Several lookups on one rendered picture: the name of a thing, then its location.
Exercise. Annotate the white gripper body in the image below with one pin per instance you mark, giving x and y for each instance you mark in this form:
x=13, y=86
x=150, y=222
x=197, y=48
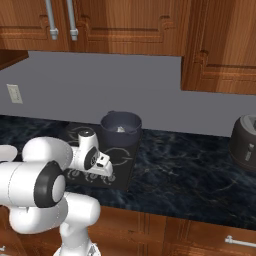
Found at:
x=101, y=170

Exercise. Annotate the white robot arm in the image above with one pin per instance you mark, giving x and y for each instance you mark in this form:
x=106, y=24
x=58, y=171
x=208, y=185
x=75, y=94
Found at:
x=30, y=186

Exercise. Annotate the dark grey pot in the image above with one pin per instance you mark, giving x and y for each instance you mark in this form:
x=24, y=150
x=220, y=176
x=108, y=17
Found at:
x=116, y=138

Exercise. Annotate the hob knob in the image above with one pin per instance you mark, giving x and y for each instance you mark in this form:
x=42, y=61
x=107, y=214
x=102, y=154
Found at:
x=110, y=179
x=90, y=177
x=72, y=173

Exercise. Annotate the black hob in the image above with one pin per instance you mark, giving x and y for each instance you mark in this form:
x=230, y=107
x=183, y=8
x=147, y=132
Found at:
x=125, y=163

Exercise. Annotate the wooden drawer front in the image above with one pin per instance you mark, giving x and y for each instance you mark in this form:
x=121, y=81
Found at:
x=200, y=238
x=133, y=233

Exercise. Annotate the wooden base cupboard door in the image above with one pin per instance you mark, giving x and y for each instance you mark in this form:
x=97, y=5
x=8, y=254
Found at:
x=30, y=245

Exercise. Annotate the dark grey toaster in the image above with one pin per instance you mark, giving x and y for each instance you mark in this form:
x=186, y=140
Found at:
x=243, y=146

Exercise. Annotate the wooden cupboard corner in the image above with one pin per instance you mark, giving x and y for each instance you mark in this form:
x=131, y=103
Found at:
x=10, y=58

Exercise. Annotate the wooden tall cupboard door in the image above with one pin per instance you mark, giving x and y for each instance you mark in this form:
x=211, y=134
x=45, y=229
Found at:
x=223, y=46

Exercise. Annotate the beige wall socket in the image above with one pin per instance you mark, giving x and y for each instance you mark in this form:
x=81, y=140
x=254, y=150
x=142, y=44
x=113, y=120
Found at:
x=14, y=93

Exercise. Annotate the wooden wall cupboard door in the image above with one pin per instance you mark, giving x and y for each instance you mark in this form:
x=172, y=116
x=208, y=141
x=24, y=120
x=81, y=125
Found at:
x=23, y=23
x=130, y=26

